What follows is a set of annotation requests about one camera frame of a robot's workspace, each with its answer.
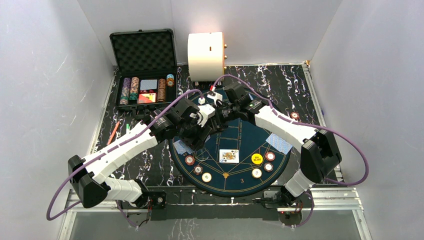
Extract dealt card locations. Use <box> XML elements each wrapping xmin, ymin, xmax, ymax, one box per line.
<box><xmin>266</xmin><ymin>134</ymin><xmax>293</xmax><ymax>155</ymax></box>
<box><xmin>172</xmin><ymin>140</ymin><xmax>193</xmax><ymax>155</ymax></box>

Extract clear dealer button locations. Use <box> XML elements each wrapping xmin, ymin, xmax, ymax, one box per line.
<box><xmin>195</xmin><ymin>149</ymin><xmax>210</xmax><ymax>162</ymax></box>

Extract red chips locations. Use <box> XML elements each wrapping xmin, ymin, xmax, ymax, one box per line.
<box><xmin>184</xmin><ymin>155</ymin><xmax>195</xmax><ymax>166</ymax></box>
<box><xmin>264</xmin><ymin>151</ymin><xmax>276</xmax><ymax>162</ymax></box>

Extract brown chips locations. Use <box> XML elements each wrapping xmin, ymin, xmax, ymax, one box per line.
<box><xmin>263</xmin><ymin>162</ymin><xmax>274</xmax><ymax>172</ymax></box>
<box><xmin>193</xmin><ymin>165</ymin><xmax>203</xmax><ymax>175</ymax></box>

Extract queen of spades card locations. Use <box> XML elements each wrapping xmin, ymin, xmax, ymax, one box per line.
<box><xmin>218</xmin><ymin>149</ymin><xmax>240</xmax><ymax>164</ymax></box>

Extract yellow chips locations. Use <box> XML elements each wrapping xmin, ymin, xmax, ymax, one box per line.
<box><xmin>201</xmin><ymin>172</ymin><xmax>212</xmax><ymax>183</ymax></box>
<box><xmin>251</xmin><ymin>168</ymin><xmax>263</xmax><ymax>179</ymax></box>

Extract yellow big blind button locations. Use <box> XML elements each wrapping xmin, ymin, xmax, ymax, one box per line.
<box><xmin>251</xmin><ymin>153</ymin><xmax>264</xmax><ymax>165</ymax></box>

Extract red poker chip stack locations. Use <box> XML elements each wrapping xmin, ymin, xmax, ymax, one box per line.
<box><xmin>290</xmin><ymin>112</ymin><xmax>300</xmax><ymax>120</ymax></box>

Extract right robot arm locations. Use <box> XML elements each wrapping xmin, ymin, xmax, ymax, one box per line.
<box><xmin>207</xmin><ymin>83</ymin><xmax>342</xmax><ymax>207</ymax></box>

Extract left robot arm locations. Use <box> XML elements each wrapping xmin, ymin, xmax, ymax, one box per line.
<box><xmin>68</xmin><ymin>97</ymin><xmax>216</xmax><ymax>209</ymax></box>

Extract brown chip row in case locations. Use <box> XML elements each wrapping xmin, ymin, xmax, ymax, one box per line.
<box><xmin>157</xmin><ymin>78</ymin><xmax>166</xmax><ymax>102</ymax></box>

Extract round blue poker mat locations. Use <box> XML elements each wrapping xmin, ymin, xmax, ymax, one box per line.
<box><xmin>169</xmin><ymin>119</ymin><xmax>293</xmax><ymax>197</ymax></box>

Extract orange blue chip stack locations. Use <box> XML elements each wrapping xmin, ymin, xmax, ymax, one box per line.
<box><xmin>166</xmin><ymin>73</ymin><xmax>175</xmax><ymax>87</ymax></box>

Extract red card box in case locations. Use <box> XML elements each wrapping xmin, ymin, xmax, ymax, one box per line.
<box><xmin>137</xmin><ymin>93</ymin><xmax>157</xmax><ymax>104</ymax></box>

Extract card deck in case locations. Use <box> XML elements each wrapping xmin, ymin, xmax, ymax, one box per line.
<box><xmin>139</xmin><ymin>79</ymin><xmax>158</xmax><ymax>91</ymax></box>

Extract white cylindrical device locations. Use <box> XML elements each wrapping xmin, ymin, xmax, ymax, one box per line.
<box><xmin>187</xmin><ymin>32</ymin><xmax>226</xmax><ymax>83</ymax></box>

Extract orange pen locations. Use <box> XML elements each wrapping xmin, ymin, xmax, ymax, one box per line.
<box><xmin>107</xmin><ymin>121</ymin><xmax>121</xmax><ymax>145</ymax></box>

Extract pink green chip row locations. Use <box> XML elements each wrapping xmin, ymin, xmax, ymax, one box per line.
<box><xmin>128</xmin><ymin>77</ymin><xmax>140</xmax><ymax>101</ymax></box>

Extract purple chip row in case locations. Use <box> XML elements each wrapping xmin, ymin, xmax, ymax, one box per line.
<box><xmin>119</xmin><ymin>77</ymin><xmax>131</xmax><ymax>105</ymax></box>

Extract black chip carrying case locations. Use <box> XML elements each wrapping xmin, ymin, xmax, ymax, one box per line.
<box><xmin>109</xmin><ymin>28</ymin><xmax>178</xmax><ymax>120</ymax></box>

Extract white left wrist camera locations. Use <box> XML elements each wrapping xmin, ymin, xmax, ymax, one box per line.
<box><xmin>197</xmin><ymin>97</ymin><xmax>216</xmax><ymax>127</ymax></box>

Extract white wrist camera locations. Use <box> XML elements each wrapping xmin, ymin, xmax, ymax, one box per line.
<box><xmin>207</xmin><ymin>90</ymin><xmax>223</xmax><ymax>107</ymax></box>
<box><xmin>197</xmin><ymin>97</ymin><xmax>216</xmax><ymax>127</ymax></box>

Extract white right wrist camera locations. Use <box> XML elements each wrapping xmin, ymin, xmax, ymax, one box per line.
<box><xmin>207</xmin><ymin>90</ymin><xmax>223</xmax><ymax>107</ymax></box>

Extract aluminium frame rail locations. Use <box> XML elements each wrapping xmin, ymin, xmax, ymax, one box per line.
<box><xmin>301</xmin><ymin>60</ymin><xmax>372</xmax><ymax>240</ymax></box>

